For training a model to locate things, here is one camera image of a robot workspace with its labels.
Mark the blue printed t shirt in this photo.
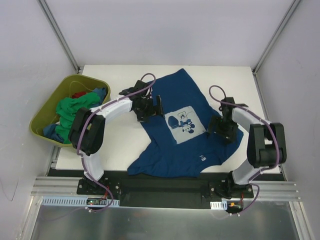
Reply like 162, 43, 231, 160
127, 69, 244, 178

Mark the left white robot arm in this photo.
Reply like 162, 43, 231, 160
68, 85, 164, 196

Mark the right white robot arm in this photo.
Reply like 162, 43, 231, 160
207, 97, 287, 199

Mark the red t shirt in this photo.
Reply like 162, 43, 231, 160
71, 91, 87, 99

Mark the olive green plastic bin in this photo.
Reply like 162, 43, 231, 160
29, 74, 111, 148

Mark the green t shirt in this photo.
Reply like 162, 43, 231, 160
55, 92, 102, 144

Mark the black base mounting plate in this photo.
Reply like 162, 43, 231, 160
76, 171, 254, 209

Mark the teal blue t shirt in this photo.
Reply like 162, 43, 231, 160
43, 87, 107, 144

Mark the right white cable duct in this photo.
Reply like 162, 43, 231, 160
210, 201, 228, 211

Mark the white cable duct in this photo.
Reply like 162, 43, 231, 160
210, 201, 228, 211
41, 196, 120, 208

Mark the aluminium frame rail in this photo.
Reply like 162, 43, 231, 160
31, 176, 302, 202

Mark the left white cable duct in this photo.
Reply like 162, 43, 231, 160
41, 196, 120, 208

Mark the left aluminium corner post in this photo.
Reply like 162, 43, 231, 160
37, 0, 81, 74

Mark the aluminium corner post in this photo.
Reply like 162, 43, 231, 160
37, 0, 81, 74
251, 0, 303, 75

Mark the right aluminium corner post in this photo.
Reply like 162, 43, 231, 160
251, 0, 303, 75

